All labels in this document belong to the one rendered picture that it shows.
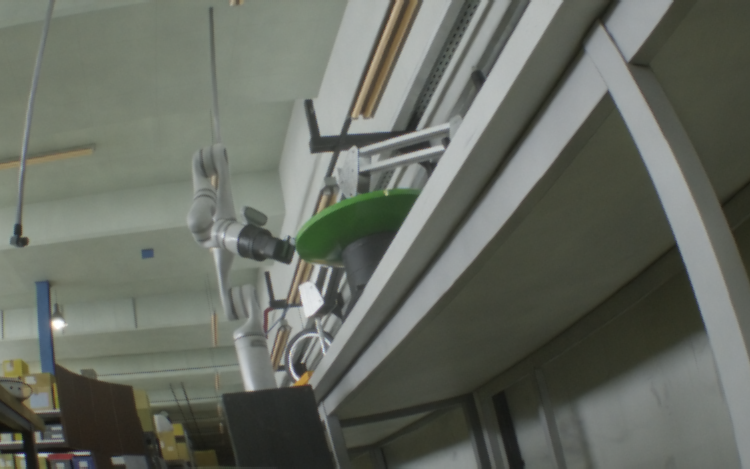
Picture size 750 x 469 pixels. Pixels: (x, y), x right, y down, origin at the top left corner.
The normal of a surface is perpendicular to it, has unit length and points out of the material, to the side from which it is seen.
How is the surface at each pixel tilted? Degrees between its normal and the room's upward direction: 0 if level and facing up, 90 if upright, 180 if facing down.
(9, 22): 135
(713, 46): 180
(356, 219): 157
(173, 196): 90
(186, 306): 90
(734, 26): 180
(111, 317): 90
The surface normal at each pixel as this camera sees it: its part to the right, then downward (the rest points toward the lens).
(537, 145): -0.94, 0.11
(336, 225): 0.00, 0.73
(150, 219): 0.24, -0.45
